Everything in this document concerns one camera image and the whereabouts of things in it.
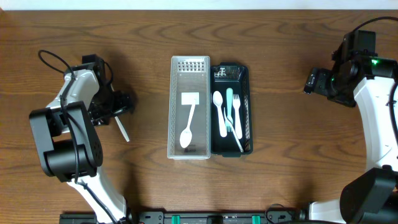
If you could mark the white plastic fork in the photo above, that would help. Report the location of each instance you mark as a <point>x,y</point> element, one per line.
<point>232,130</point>

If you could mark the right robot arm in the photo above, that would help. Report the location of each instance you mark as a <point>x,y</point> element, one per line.
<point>370,83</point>

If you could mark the pink plastic spoon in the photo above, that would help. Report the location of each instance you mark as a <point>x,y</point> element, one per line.
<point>218,101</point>

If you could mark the clear plastic basket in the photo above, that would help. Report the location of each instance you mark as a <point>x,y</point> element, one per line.
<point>189,74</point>

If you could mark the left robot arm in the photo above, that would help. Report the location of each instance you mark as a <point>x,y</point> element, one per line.
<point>68,145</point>

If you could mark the white plastic spoon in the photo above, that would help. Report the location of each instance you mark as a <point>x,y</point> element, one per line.
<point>122,129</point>
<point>186,134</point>

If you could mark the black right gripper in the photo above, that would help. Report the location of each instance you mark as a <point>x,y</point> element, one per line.
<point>315,81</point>

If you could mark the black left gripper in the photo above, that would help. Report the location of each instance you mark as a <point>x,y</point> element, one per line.
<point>119,101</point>

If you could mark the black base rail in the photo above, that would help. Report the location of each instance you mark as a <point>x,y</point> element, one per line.
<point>276,213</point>

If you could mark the light green plastic fork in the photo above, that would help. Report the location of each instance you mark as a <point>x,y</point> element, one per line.
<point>229,101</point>

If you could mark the pink-white plastic fork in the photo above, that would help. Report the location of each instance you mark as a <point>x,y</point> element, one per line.
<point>236,106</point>

